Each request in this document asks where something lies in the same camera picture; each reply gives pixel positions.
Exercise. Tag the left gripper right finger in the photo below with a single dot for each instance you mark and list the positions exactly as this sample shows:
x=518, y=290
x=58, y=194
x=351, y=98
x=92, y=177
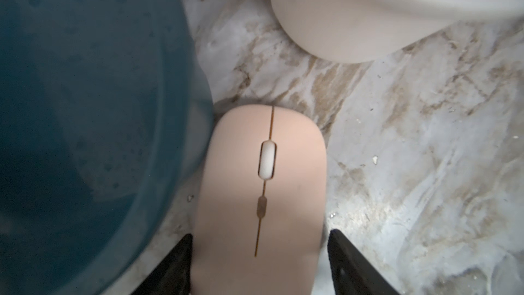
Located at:
x=351, y=272

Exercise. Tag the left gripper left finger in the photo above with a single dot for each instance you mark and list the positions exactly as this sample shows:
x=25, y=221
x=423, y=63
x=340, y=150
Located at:
x=172, y=275

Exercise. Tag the left teal storage box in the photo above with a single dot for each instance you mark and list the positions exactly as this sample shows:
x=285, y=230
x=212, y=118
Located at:
x=105, y=111

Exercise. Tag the white storage box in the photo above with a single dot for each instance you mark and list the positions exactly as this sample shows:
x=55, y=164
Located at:
x=355, y=31

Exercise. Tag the pink mouse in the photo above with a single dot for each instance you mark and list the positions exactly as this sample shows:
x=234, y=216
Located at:
x=261, y=206

